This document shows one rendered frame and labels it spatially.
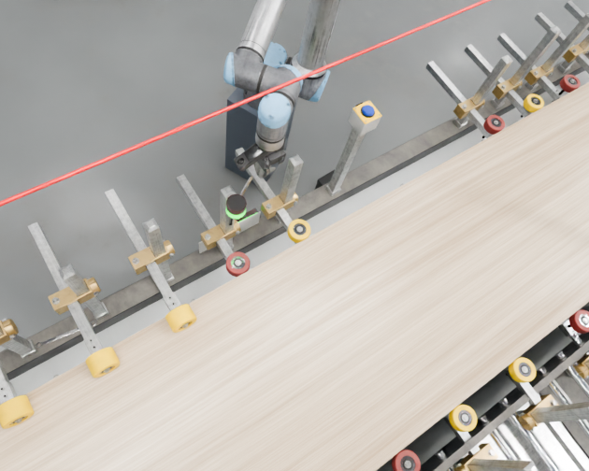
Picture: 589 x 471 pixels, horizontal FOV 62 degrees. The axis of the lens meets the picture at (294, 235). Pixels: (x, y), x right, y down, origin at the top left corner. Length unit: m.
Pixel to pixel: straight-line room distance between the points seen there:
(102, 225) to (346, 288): 1.51
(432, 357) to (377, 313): 0.23
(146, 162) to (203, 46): 0.93
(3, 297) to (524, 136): 2.49
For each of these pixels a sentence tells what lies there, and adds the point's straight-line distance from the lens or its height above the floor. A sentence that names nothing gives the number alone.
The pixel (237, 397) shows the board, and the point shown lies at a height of 0.90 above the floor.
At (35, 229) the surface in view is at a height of 0.96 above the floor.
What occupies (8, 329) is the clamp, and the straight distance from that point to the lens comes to 1.62.
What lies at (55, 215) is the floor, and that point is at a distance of 2.83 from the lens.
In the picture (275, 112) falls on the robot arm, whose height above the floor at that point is 1.33.
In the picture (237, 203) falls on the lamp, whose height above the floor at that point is 1.14.
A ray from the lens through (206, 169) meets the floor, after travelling 2.85.
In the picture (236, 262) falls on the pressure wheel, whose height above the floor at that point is 0.91.
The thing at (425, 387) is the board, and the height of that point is 0.90.
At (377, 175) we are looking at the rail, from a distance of 2.14.
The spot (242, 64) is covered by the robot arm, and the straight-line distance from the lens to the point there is 1.52.
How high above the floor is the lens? 2.44
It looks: 65 degrees down
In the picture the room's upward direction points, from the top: 20 degrees clockwise
